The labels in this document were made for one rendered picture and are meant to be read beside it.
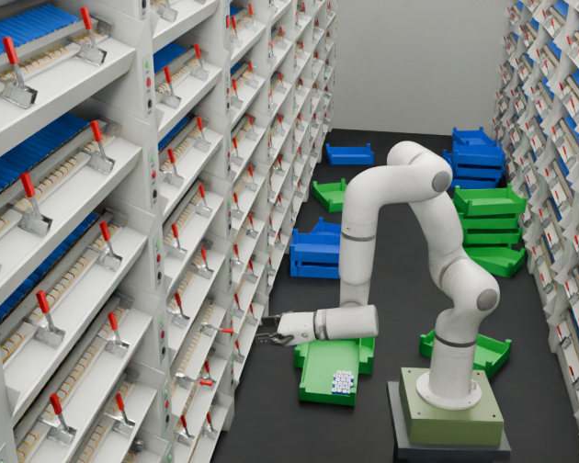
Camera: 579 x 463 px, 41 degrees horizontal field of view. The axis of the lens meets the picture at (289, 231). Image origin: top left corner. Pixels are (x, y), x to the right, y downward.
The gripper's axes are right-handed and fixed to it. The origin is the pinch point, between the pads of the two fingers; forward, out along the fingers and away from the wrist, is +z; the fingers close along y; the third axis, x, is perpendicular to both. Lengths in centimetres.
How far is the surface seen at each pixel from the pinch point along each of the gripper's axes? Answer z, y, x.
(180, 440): 26.2, -13.2, -24.8
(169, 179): 10, -13, 51
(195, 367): 20.4, -3.2, -7.8
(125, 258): 8, -51, 48
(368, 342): -15, 92, -63
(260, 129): 13, 98, 30
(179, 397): 20.8, -17.6, -7.6
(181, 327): 16.6, -13.9, 11.1
